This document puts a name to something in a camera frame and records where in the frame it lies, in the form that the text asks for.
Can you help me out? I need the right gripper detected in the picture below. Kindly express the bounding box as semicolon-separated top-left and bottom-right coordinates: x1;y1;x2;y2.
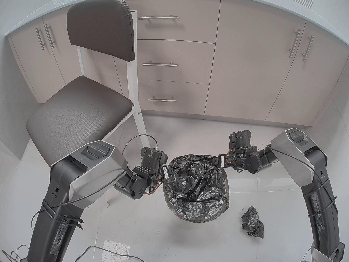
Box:
212;152;246;172

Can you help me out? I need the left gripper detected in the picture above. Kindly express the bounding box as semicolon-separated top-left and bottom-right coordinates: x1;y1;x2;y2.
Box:
149;167;175;191

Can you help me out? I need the black plastic bag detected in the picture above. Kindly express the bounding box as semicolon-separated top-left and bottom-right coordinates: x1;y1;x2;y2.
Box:
163;154;231;224

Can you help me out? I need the crumpled black plastic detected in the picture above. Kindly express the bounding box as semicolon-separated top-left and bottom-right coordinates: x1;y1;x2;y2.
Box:
241;206;265;239

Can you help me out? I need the beige cabinet with drawers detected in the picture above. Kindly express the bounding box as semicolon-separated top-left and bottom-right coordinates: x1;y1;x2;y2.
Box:
5;0;349;128

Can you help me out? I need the black cable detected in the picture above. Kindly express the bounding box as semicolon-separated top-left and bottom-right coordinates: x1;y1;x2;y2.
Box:
268;145;338;218
78;246;144;262
31;134;159;223

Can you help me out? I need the grey chair with white frame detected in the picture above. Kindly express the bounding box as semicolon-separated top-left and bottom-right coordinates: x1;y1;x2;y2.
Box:
26;0;148;208

